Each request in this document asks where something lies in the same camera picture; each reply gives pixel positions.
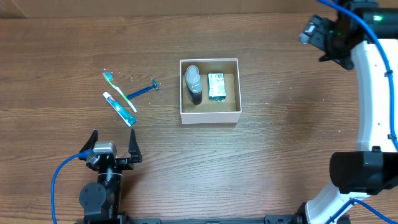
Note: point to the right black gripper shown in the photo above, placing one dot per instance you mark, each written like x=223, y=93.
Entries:
x=344, y=58

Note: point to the pink cardboard box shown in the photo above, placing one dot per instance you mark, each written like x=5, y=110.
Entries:
x=211, y=111

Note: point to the blue disposable razor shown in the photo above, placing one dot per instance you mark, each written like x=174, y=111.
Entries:
x=154, y=85

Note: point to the dark soap pump bottle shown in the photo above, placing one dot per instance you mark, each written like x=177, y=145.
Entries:
x=194, y=84

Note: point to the green white toothbrush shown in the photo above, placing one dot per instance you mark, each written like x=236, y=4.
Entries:
x=109, y=78

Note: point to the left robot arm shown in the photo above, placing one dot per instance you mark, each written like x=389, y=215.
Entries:
x=101, y=199

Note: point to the teal toothpaste tube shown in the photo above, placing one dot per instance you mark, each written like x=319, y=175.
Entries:
x=121, y=111

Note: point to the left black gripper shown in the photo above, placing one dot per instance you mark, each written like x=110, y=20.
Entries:
x=134, y=149

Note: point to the green soap bar package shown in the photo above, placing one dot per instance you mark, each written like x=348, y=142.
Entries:
x=216, y=84

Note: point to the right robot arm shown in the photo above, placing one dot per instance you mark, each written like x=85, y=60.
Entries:
x=363, y=38

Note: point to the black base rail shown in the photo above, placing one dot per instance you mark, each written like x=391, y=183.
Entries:
x=217, y=221

